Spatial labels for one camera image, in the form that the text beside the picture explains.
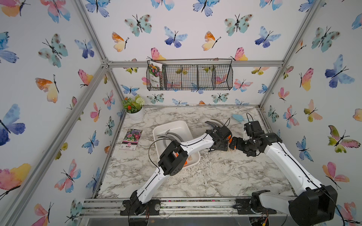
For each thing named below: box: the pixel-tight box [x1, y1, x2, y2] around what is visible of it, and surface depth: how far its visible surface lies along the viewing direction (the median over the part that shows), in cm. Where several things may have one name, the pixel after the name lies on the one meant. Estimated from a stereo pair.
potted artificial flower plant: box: [122, 94, 145, 122], surface depth 106 cm
